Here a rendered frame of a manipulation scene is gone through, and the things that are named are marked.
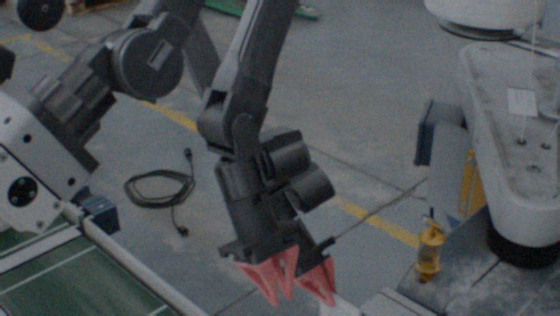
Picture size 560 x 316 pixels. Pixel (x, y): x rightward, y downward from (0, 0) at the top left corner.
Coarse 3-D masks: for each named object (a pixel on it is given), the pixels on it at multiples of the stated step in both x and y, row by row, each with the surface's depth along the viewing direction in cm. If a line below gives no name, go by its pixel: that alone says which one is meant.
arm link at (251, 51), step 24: (264, 0) 82; (288, 0) 84; (240, 24) 85; (264, 24) 82; (288, 24) 84; (240, 48) 83; (264, 48) 83; (216, 72) 85; (240, 72) 81; (264, 72) 83; (216, 96) 85; (240, 96) 81; (264, 96) 83; (216, 120) 82; (264, 120) 84
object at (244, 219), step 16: (240, 208) 85; (256, 208) 85; (272, 208) 87; (240, 224) 86; (256, 224) 85; (272, 224) 86; (288, 224) 88; (240, 240) 87; (256, 240) 85; (224, 256) 87; (240, 256) 83
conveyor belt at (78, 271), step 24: (24, 264) 221; (48, 264) 220; (72, 264) 220; (96, 264) 221; (0, 288) 208; (24, 288) 209; (48, 288) 209; (72, 288) 210; (96, 288) 210; (120, 288) 210; (144, 288) 211; (24, 312) 199; (48, 312) 200; (72, 312) 200; (96, 312) 200; (120, 312) 201; (144, 312) 201; (168, 312) 201
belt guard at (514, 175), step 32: (480, 64) 102; (512, 64) 102; (544, 64) 103; (480, 96) 92; (544, 96) 92; (480, 128) 85; (512, 128) 83; (544, 128) 83; (480, 160) 84; (512, 160) 76; (544, 160) 76; (512, 192) 70; (544, 192) 70; (512, 224) 70; (544, 224) 69
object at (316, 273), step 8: (320, 256) 111; (312, 272) 104; (320, 272) 105; (296, 280) 108; (304, 280) 108; (320, 280) 105; (304, 288) 108; (312, 288) 108; (320, 288) 106; (328, 288) 106; (320, 296) 107; (328, 296) 106; (328, 304) 107
